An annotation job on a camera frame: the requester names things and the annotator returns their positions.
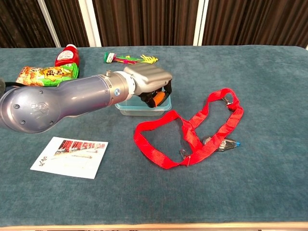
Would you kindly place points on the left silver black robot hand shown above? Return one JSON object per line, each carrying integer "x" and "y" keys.
{"x": 149, "y": 77}

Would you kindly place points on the blue plastic lid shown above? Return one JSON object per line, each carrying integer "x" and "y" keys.
{"x": 130, "y": 104}

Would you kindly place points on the clear plastic container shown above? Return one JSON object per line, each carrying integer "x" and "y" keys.
{"x": 144, "y": 113}

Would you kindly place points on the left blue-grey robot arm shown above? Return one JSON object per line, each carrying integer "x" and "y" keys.
{"x": 60, "y": 103}

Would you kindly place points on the colourful plastic picks bundle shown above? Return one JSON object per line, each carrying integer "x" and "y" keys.
{"x": 110, "y": 57}

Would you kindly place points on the dark brown pleated curtain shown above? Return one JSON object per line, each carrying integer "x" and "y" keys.
{"x": 144, "y": 21}

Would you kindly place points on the red ketchup bottle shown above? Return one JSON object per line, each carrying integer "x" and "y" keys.
{"x": 66, "y": 56}

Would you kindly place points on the green orange snack bag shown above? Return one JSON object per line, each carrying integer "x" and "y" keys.
{"x": 48, "y": 74}

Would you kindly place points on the teal table cloth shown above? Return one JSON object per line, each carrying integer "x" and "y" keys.
{"x": 154, "y": 192}

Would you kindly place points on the white card with red print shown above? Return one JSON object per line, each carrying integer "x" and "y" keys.
{"x": 72, "y": 163}

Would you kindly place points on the white wall pillar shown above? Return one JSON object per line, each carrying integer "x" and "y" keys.
{"x": 201, "y": 24}
{"x": 90, "y": 24}

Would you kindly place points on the thin white grey post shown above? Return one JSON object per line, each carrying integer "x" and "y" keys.
{"x": 49, "y": 24}

